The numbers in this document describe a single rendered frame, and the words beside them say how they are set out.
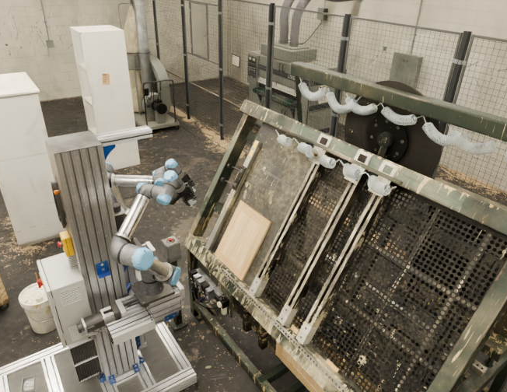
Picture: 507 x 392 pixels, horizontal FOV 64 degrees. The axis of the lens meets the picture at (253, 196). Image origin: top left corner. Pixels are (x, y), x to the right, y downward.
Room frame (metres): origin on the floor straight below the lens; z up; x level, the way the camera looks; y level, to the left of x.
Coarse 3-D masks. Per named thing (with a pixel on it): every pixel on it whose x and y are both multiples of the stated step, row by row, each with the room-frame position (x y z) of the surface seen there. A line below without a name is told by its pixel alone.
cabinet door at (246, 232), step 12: (240, 204) 2.69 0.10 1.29; (240, 216) 2.62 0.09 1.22; (252, 216) 2.55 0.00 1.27; (228, 228) 2.63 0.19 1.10; (240, 228) 2.56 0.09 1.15; (252, 228) 2.49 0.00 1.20; (264, 228) 2.42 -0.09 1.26; (228, 240) 2.56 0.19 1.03; (240, 240) 2.49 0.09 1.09; (252, 240) 2.42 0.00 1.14; (216, 252) 2.57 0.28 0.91; (228, 252) 2.50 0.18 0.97; (240, 252) 2.43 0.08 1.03; (252, 252) 2.36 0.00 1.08; (228, 264) 2.43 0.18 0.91; (240, 264) 2.36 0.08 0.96; (240, 276) 2.30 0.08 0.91
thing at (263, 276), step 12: (312, 144) 2.32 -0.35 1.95; (312, 156) 2.35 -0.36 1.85; (312, 168) 2.41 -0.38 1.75; (324, 168) 2.42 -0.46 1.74; (312, 180) 2.35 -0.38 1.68; (300, 192) 2.35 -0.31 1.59; (312, 192) 2.36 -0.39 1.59; (300, 204) 2.30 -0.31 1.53; (288, 216) 2.30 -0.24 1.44; (300, 216) 2.31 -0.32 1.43; (288, 228) 2.25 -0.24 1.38; (276, 240) 2.24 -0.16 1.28; (276, 252) 2.19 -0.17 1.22; (264, 264) 2.18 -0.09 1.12; (264, 276) 2.14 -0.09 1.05; (252, 288) 2.12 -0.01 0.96
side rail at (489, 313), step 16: (496, 288) 1.40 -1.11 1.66; (480, 304) 1.39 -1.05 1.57; (496, 304) 1.36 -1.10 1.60; (480, 320) 1.34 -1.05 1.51; (496, 320) 1.38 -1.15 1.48; (464, 336) 1.33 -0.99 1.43; (480, 336) 1.30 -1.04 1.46; (464, 352) 1.28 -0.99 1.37; (448, 368) 1.27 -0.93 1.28; (464, 368) 1.30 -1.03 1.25; (432, 384) 1.25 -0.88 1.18; (448, 384) 1.22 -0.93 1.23
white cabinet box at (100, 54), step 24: (96, 48) 5.80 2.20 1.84; (120, 48) 5.98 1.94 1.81; (96, 72) 5.77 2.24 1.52; (120, 72) 5.95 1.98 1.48; (96, 96) 5.74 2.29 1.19; (120, 96) 5.93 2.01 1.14; (96, 120) 5.70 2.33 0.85; (120, 120) 5.90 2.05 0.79; (120, 144) 5.87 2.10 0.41; (120, 168) 5.84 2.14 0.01
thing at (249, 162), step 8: (256, 152) 2.89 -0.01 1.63; (248, 160) 2.86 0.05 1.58; (248, 168) 2.84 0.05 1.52; (240, 184) 2.80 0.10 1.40; (232, 192) 2.79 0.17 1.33; (232, 200) 2.75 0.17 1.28; (224, 208) 2.74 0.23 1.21; (224, 216) 2.71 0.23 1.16; (216, 224) 2.70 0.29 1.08; (216, 232) 2.66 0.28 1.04; (208, 240) 2.66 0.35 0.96; (208, 248) 2.62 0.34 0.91
